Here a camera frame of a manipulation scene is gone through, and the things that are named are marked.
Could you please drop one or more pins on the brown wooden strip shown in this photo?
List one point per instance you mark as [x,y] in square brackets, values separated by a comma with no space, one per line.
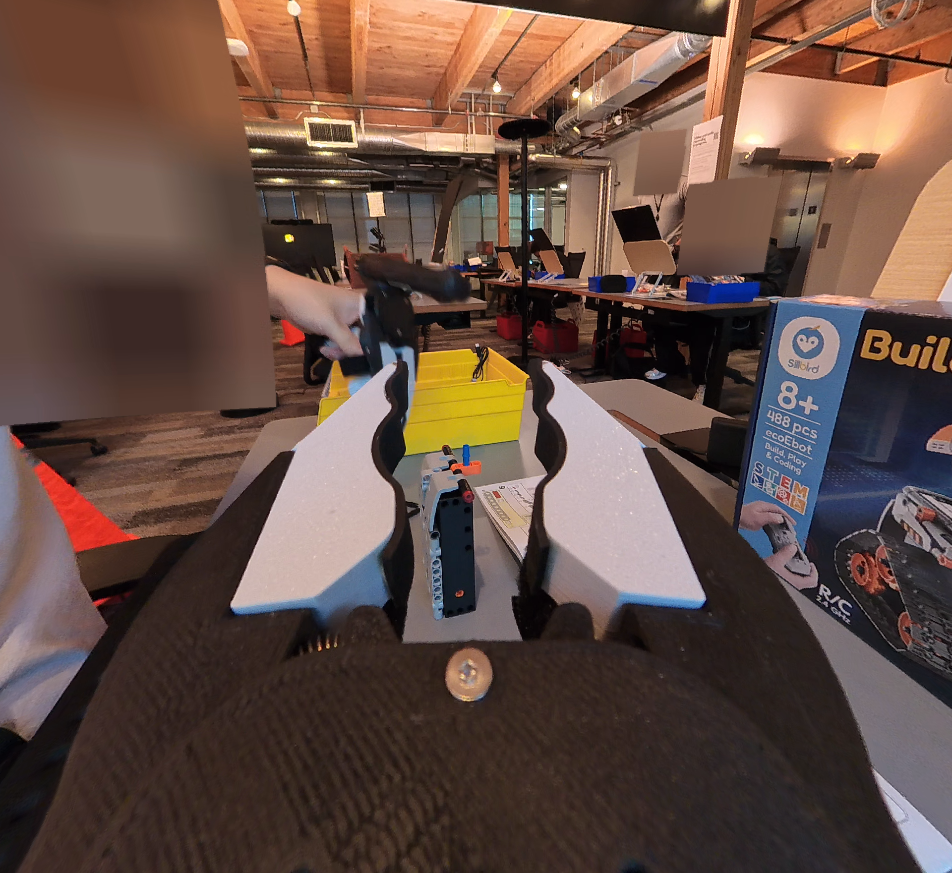
[632,423]

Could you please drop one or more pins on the person's left hand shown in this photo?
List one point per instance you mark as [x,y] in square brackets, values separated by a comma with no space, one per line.
[335,315]

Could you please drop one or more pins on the ceiling vent grille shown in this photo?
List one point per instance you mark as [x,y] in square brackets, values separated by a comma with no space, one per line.
[331,132]

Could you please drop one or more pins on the wall lamp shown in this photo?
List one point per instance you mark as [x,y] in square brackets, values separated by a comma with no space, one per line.
[859,160]
[760,157]

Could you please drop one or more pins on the white paper notice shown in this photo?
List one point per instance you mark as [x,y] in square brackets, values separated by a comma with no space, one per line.
[705,152]

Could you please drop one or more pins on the black grey brick assembly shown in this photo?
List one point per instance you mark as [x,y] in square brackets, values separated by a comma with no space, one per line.
[454,553]

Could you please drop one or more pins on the blue toy robot kit box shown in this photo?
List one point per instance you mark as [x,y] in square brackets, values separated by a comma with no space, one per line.
[855,442]

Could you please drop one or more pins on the grey elevator door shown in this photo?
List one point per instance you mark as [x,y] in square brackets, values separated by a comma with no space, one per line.
[807,241]

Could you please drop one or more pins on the black device box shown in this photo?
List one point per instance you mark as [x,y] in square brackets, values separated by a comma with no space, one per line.
[727,449]

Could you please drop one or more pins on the white sheet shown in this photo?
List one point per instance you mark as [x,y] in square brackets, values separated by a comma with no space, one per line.
[922,836]

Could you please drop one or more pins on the silver air duct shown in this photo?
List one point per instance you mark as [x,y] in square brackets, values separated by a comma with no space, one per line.
[647,70]

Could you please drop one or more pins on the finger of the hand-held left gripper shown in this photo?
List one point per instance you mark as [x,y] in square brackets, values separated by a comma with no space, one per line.
[398,356]

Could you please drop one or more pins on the black pole stand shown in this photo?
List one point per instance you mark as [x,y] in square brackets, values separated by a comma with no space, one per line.
[524,128]

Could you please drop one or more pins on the white instruction booklet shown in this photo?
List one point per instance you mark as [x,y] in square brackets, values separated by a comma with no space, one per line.
[513,508]

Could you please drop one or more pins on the black mesh office chair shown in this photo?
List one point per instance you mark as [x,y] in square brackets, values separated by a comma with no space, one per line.
[126,564]

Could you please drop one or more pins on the orange traffic cone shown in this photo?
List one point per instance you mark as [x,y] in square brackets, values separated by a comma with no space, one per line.
[291,336]

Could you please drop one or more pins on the black tilted screen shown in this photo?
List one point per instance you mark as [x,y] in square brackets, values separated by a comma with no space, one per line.
[636,224]

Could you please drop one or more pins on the blue plastic bin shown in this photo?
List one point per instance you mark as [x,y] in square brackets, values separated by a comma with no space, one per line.
[593,284]
[721,293]

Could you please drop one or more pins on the red bag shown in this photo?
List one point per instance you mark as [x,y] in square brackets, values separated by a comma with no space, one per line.
[509,327]
[555,337]
[632,343]

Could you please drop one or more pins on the wooden column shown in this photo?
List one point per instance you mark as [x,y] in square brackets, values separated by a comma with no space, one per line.
[732,47]

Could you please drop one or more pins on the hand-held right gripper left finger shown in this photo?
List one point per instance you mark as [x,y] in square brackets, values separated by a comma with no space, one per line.
[320,516]

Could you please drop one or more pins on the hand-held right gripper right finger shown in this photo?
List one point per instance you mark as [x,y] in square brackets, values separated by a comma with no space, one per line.
[617,516]

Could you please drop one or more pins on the person's torso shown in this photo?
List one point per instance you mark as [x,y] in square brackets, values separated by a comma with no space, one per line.
[37,590]

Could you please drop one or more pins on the grey desk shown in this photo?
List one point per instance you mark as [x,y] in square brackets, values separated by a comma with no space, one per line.
[654,401]

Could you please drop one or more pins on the long wooden table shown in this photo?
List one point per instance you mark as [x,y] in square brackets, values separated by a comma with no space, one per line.
[654,299]

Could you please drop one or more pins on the orange cloth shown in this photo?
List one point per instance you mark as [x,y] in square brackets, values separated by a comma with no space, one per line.
[82,516]

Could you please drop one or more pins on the beige stand board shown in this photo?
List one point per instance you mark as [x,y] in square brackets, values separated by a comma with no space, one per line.
[651,257]

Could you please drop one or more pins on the yellow plastic bin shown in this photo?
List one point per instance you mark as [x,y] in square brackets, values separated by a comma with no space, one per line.
[461,412]

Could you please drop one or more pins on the black monitor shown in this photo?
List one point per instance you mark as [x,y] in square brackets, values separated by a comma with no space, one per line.
[305,248]

